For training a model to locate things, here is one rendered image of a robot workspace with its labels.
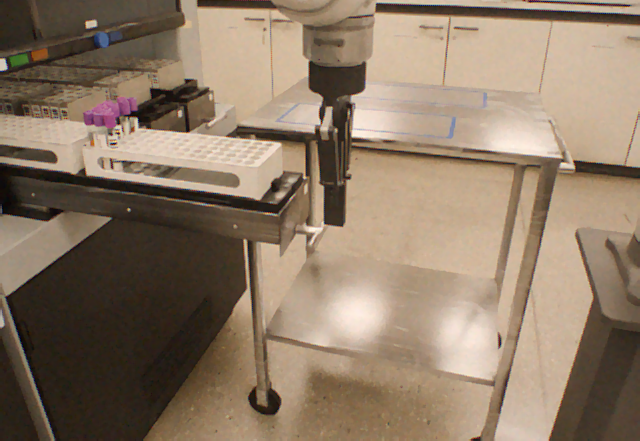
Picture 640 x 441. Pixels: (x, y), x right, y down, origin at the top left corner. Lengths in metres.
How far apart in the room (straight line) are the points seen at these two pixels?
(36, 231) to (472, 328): 1.00
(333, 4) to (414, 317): 1.05
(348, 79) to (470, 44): 2.34
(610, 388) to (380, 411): 0.74
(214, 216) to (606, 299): 0.56
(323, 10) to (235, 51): 2.87
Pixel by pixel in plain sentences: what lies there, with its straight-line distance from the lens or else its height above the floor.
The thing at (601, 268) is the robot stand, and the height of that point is 0.70.
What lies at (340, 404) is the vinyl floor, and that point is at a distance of 1.52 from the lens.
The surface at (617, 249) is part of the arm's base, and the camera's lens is 0.92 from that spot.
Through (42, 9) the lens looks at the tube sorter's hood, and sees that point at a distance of 1.02.
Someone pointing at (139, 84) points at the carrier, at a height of 0.86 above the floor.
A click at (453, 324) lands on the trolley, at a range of 1.37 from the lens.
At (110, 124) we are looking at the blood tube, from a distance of 0.81.
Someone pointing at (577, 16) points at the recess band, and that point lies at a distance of 3.04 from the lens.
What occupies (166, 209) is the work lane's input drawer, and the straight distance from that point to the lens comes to 0.79.
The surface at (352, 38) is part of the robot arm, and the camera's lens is 0.63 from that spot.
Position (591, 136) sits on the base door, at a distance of 3.15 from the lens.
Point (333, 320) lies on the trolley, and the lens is 1.34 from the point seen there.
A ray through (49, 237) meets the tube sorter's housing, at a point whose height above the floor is 0.71.
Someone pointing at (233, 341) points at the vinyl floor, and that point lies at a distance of 1.72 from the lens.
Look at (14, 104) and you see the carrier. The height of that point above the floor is 0.87.
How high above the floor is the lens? 1.13
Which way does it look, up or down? 26 degrees down
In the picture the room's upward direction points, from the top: straight up
